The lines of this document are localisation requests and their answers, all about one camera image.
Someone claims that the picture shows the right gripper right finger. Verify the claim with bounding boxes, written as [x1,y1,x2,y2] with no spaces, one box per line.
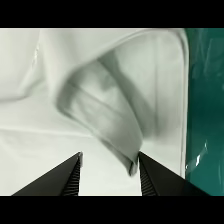
[137,151,212,197]

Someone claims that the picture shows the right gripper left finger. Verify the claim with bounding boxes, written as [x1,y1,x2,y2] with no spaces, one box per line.
[12,151,84,197]

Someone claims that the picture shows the white shirt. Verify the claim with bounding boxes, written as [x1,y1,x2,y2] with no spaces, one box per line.
[0,27,190,197]

